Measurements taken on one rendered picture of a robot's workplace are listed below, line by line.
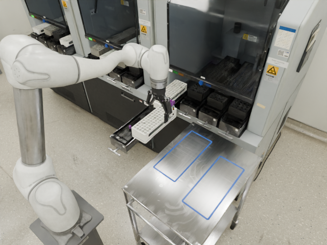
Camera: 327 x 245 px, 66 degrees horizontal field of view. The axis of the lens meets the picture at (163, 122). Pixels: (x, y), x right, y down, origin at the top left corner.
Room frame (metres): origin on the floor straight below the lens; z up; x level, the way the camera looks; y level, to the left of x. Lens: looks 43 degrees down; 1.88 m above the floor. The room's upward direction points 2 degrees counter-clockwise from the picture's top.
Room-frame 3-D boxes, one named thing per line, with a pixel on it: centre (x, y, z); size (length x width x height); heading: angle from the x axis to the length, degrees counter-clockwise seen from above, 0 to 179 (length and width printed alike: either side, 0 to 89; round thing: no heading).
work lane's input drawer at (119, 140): (1.23, 0.07, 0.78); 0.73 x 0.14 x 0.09; 141
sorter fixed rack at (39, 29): (2.61, 1.17, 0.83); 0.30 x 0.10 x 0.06; 141
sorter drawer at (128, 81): (1.88, 0.06, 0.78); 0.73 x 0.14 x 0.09; 141
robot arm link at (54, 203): (0.57, 0.49, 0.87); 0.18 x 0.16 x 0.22; 46
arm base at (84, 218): (0.55, 0.47, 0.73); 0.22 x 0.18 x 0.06; 51
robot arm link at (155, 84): (1.09, 0.02, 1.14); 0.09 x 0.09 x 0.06
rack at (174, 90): (1.37, -0.04, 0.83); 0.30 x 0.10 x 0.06; 141
